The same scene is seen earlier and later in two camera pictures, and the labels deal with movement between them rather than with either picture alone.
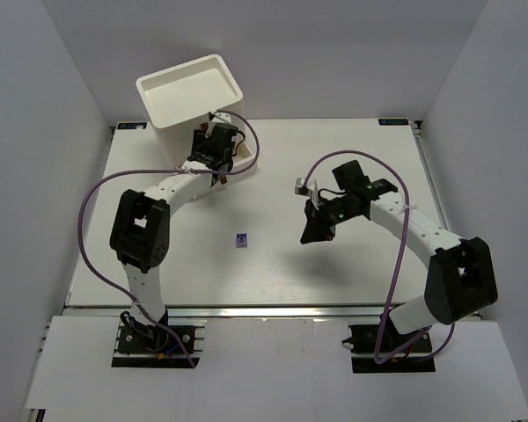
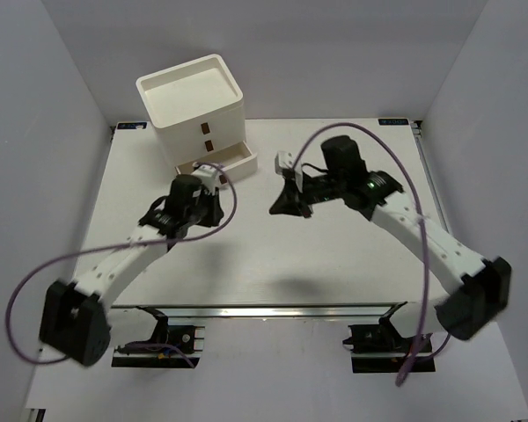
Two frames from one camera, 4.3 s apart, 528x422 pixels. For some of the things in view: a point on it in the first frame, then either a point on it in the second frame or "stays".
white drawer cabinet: [195, 95] stays
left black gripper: [207, 159] -> [211, 209]
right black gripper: [319, 215] -> [301, 195]
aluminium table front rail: [234, 310] stays
